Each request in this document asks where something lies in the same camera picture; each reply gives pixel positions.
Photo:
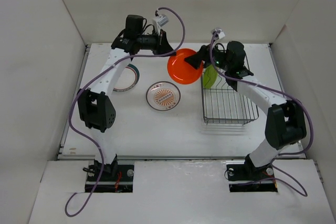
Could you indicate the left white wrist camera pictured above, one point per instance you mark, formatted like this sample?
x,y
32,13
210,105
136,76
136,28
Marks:
x,y
159,21

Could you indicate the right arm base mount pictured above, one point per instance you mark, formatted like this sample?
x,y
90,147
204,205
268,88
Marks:
x,y
243,179

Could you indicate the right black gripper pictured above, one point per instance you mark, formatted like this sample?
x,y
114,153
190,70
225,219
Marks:
x,y
203,54

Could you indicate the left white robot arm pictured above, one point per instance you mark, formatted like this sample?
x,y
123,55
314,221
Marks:
x,y
94,99

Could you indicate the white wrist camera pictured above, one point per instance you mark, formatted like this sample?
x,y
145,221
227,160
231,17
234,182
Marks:
x,y
218,33
159,21

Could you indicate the lime green plate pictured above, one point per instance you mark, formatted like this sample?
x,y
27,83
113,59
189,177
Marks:
x,y
209,77

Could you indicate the black wire dish rack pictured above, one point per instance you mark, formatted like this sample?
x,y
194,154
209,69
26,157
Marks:
x,y
221,104

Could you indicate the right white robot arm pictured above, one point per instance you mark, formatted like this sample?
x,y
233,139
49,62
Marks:
x,y
285,122

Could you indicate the white plate teal rim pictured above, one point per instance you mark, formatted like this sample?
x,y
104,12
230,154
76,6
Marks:
x,y
128,79

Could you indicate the white plate orange sunburst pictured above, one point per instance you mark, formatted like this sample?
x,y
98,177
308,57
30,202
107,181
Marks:
x,y
163,96

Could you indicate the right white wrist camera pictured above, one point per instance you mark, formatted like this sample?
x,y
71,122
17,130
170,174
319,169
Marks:
x,y
218,33

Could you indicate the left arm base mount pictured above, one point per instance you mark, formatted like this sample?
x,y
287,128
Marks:
x,y
115,178

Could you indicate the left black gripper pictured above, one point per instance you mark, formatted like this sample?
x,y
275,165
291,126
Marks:
x,y
162,46

